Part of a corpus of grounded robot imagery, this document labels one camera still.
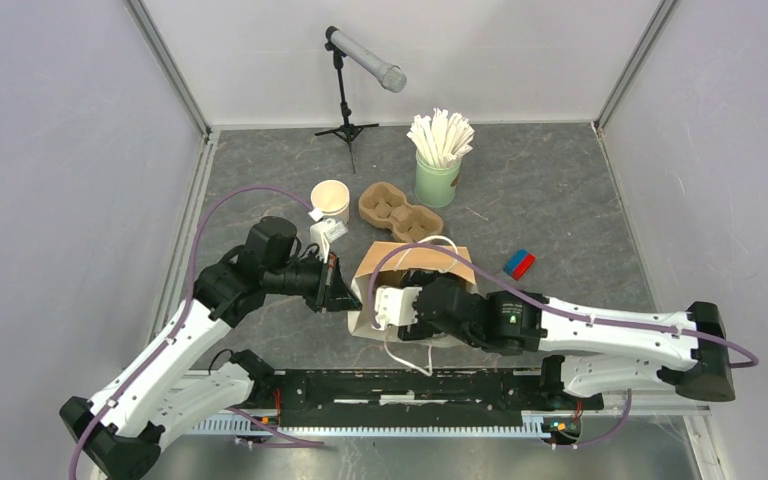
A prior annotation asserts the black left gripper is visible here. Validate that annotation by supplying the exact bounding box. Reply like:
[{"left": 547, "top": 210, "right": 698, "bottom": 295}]
[{"left": 264, "top": 248, "right": 362, "bottom": 313}]

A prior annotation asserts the brown paper bag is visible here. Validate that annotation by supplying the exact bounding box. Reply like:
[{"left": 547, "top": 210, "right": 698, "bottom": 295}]
[{"left": 347, "top": 235, "right": 478, "bottom": 376}]

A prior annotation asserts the white paper cup printed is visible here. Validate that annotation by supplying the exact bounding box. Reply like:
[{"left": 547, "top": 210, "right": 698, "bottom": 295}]
[{"left": 310, "top": 180, "right": 351, "bottom": 224}]

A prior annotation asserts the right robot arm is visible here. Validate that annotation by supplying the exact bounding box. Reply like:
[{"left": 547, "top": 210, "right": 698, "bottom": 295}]
[{"left": 413, "top": 279, "right": 736, "bottom": 408}]

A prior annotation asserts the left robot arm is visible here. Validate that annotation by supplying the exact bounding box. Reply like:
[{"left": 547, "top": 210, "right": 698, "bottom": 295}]
[{"left": 59, "top": 216, "right": 362, "bottom": 479}]

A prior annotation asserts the brown pulp cup carrier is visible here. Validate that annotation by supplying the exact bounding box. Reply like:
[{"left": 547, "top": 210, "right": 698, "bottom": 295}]
[{"left": 358, "top": 182, "right": 444, "bottom": 243}]

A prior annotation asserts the black microphone stand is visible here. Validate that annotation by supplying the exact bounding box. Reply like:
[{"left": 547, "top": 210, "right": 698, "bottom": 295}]
[{"left": 314, "top": 41, "right": 379, "bottom": 173}]

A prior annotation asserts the blue toy brick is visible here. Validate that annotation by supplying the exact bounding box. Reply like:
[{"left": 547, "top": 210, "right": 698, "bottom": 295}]
[{"left": 503, "top": 249, "right": 530, "bottom": 276}]

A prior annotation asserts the red toy brick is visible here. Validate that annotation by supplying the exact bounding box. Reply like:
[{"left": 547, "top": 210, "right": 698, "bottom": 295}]
[{"left": 511, "top": 254, "right": 536, "bottom": 280}]

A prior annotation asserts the grey microphone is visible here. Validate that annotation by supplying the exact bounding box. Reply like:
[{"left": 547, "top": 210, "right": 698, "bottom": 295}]
[{"left": 325, "top": 26, "right": 407, "bottom": 93}]

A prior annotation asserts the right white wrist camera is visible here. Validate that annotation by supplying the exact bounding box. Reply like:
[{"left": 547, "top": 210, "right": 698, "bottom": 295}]
[{"left": 372, "top": 286, "right": 422, "bottom": 331}]

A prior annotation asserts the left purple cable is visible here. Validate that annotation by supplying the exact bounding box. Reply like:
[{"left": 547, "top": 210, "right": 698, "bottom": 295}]
[{"left": 67, "top": 185, "right": 327, "bottom": 480}]

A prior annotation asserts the purple cable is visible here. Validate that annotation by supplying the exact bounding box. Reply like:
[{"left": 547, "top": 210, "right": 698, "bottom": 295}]
[
  {"left": 366, "top": 243, "right": 760, "bottom": 452},
  {"left": 67, "top": 185, "right": 327, "bottom": 480}
]

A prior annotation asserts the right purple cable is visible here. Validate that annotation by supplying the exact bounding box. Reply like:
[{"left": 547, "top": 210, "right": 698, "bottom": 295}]
[{"left": 366, "top": 243, "right": 760, "bottom": 452}]

